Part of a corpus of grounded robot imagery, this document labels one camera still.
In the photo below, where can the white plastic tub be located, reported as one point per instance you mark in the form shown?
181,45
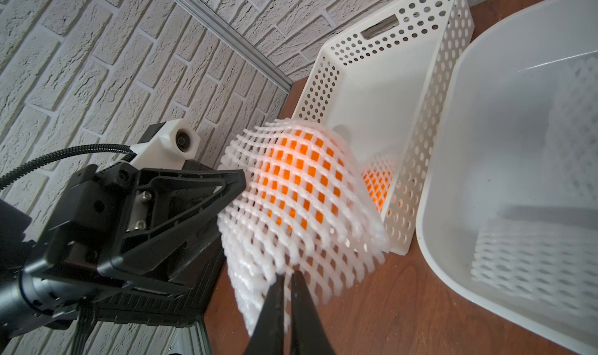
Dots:
487,161

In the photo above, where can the white foam net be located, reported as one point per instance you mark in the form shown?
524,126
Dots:
553,264
570,152

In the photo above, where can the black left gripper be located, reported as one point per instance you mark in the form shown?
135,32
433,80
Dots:
114,231

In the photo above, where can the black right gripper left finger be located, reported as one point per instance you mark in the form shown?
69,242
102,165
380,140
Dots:
268,335

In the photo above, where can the black tool case orange latches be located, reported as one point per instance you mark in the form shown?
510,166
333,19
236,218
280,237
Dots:
179,310

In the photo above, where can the white perforated plastic basket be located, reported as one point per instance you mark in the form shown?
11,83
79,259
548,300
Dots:
381,84

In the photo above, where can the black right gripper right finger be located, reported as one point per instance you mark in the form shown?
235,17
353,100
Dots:
307,333

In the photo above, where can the orange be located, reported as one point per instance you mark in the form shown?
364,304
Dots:
305,208
377,173

